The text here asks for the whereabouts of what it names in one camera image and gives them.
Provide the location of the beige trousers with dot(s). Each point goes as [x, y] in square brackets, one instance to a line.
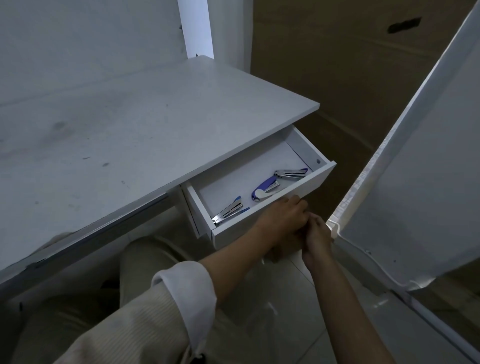
[146, 258]

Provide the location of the person's left forearm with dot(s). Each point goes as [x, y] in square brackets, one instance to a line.
[236, 258]

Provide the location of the large brown cardboard box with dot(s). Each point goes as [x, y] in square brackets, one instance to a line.
[337, 75]

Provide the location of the person's right hand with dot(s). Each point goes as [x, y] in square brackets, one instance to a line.
[318, 243]

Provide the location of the large white panel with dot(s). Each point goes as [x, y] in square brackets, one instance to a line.
[416, 180]

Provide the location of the cream knit sweater sleeve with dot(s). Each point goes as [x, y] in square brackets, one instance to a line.
[150, 322]

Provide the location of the silver stapler with blue base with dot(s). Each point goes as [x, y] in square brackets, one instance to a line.
[290, 174]
[227, 212]

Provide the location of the blue and white stapler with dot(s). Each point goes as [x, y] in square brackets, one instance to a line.
[265, 187]

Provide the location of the person's left fingers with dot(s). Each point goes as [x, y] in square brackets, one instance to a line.
[296, 210]

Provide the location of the person's left hand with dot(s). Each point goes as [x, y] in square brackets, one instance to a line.
[279, 221]

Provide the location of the person's right fingers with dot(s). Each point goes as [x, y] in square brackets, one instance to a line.
[312, 227]

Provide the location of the white desk drawer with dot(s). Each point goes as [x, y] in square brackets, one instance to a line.
[240, 180]

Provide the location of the white desk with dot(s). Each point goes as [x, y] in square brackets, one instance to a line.
[131, 131]

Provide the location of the person's right forearm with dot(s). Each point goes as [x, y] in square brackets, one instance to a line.
[345, 311]

